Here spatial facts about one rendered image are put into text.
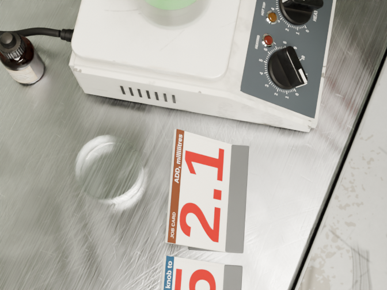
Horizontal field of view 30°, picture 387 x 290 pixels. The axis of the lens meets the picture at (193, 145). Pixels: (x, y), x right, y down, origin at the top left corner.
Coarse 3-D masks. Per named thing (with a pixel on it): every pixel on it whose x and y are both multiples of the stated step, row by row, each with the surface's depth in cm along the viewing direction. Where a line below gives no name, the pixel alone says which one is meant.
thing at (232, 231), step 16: (224, 144) 60; (240, 160) 60; (240, 176) 60; (224, 192) 59; (240, 192) 59; (224, 208) 59; (240, 208) 59; (224, 224) 59; (240, 224) 59; (176, 240) 55; (224, 240) 58; (240, 240) 58
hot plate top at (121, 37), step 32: (96, 0) 55; (128, 0) 55; (224, 0) 55; (96, 32) 54; (128, 32) 54; (160, 32) 54; (192, 32) 54; (224, 32) 54; (128, 64) 54; (160, 64) 54; (192, 64) 54; (224, 64) 53
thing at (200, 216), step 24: (192, 144) 58; (216, 144) 59; (192, 168) 57; (216, 168) 59; (192, 192) 57; (216, 192) 59; (192, 216) 57; (216, 216) 58; (192, 240) 56; (216, 240) 58
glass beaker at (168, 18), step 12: (144, 0) 51; (156, 0) 50; (168, 0) 49; (180, 0) 49; (192, 0) 50; (204, 0) 52; (144, 12) 53; (156, 12) 51; (168, 12) 51; (180, 12) 51; (192, 12) 52; (204, 12) 54; (156, 24) 54; (168, 24) 53; (180, 24) 53; (192, 24) 54
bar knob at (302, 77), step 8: (288, 48) 56; (272, 56) 57; (280, 56) 56; (288, 56) 56; (296, 56) 56; (272, 64) 57; (280, 64) 57; (288, 64) 56; (296, 64) 56; (272, 72) 56; (280, 72) 57; (288, 72) 56; (296, 72) 56; (304, 72) 56; (272, 80) 57; (280, 80) 57; (288, 80) 57; (296, 80) 56; (304, 80) 56; (280, 88) 57; (288, 88) 57
